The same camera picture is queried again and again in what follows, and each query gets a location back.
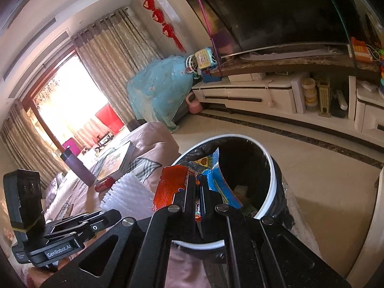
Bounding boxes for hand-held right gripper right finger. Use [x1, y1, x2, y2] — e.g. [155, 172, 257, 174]
[198, 175, 352, 288]

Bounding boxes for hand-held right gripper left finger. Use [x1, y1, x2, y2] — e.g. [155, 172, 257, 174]
[40, 176, 199, 288]

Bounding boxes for orange snack packet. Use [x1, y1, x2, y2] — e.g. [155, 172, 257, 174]
[152, 165, 199, 214]

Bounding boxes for blue snack packet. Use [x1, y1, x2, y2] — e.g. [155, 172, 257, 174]
[186, 147, 244, 209]

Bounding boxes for white bin with black bag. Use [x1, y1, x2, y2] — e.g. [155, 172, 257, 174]
[170, 135, 298, 250]

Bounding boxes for small grey plaid cloth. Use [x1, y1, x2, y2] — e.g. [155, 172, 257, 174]
[131, 158, 162, 182]

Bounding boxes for beige patterned curtain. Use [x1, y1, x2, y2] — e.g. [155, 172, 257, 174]
[71, 7, 164, 128]
[0, 100, 64, 188]

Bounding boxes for purple thermos bottle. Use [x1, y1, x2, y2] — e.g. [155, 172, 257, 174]
[60, 147, 97, 187]

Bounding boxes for magenta box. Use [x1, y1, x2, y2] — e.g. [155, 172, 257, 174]
[62, 137, 82, 155]

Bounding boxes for green children's book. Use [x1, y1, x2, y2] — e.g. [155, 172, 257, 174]
[95, 141, 136, 184]

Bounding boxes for crushed red can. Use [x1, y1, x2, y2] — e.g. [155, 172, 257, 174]
[95, 177, 116, 192]

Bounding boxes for pink kettlebell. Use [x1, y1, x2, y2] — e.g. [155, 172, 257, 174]
[185, 92, 202, 115]

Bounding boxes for red hanging cloth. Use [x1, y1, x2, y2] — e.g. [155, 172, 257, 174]
[95, 103, 124, 134]

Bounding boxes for light blue floral quilt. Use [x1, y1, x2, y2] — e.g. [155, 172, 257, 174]
[126, 55, 196, 133]

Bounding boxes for blue toy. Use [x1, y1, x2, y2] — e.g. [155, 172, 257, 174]
[201, 68, 223, 84]

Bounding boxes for white round cage toy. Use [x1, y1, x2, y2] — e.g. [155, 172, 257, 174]
[185, 54, 200, 75]

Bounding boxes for white upright book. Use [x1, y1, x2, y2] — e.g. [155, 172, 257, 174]
[290, 76, 307, 114]

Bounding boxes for white and wood television stand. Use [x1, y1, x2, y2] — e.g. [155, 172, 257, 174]
[191, 46, 384, 137]

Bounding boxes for yellow green toy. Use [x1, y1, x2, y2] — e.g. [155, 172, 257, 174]
[195, 47, 217, 68]

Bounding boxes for yellow stacked jars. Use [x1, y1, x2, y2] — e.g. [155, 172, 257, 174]
[301, 77, 319, 108]

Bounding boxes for brown upright box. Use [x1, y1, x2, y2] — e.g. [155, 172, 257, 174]
[317, 80, 331, 118]

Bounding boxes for thin pink stick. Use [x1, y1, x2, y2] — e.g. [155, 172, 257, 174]
[193, 0, 223, 78]

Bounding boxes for red heart hanging decoration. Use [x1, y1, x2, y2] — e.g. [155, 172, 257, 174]
[136, 0, 186, 52]

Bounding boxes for black flat television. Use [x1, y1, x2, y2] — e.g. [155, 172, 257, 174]
[184, 0, 361, 57]

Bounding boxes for orange toy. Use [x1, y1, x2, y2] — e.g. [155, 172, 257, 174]
[349, 37, 376, 64]

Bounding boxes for rainbow stacking ring toy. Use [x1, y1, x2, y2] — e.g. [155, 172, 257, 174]
[377, 47, 384, 95]

